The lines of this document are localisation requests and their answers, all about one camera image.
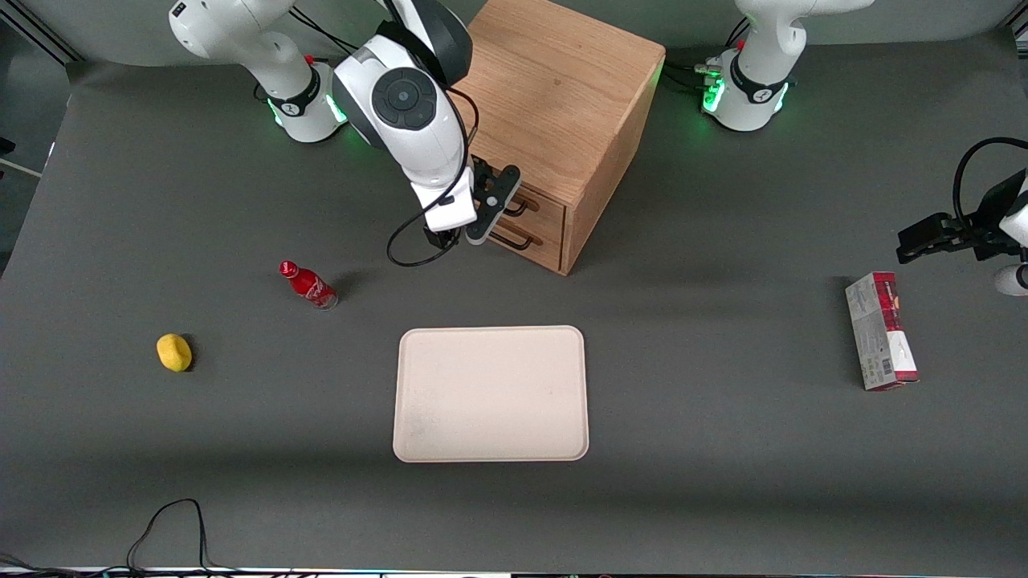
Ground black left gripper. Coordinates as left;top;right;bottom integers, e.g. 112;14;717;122
896;170;1028;265

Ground wooden drawer front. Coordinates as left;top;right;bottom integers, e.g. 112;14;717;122
485;220;565;273
504;181;568;243

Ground wooden drawer cabinet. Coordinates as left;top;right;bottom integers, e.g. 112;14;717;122
450;0;667;277

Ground red and grey carton box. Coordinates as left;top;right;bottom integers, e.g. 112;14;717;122
844;271;921;393

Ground beige plastic tray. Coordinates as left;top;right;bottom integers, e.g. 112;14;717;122
392;324;590;464

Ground red plastic soda bottle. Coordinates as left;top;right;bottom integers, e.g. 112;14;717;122
279;259;340;311

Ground yellow lemon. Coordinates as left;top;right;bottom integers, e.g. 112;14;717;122
156;333;194;373

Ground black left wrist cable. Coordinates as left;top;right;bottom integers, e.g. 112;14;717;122
953;137;1028;235

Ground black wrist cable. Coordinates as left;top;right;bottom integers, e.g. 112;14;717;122
386;87;480;268
953;137;1028;235

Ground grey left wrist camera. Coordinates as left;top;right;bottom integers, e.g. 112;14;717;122
993;264;1028;299

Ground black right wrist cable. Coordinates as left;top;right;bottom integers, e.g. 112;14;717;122
386;87;480;268

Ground black right base cables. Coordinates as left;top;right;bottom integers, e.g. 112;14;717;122
289;6;362;63

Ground black base cables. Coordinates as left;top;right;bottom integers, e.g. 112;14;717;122
289;6;362;63
665;18;751;83

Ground black left base cables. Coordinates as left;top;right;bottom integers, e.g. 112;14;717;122
665;18;751;83

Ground black looped floor cable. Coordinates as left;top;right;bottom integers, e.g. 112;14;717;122
126;499;211;572

